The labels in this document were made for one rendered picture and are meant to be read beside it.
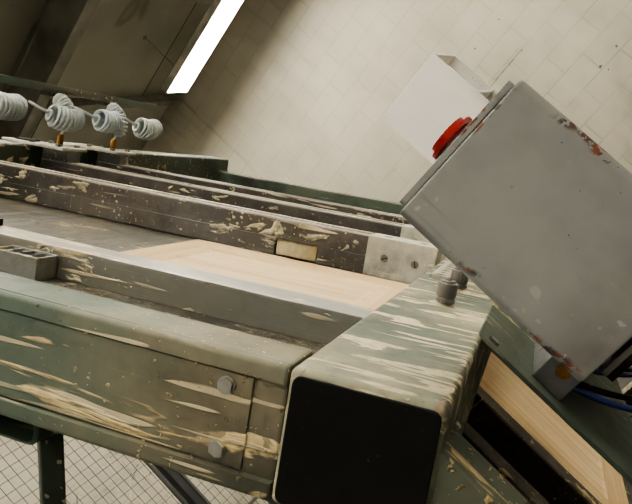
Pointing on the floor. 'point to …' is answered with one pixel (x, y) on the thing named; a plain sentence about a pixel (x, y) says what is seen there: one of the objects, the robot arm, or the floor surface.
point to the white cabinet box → (437, 101)
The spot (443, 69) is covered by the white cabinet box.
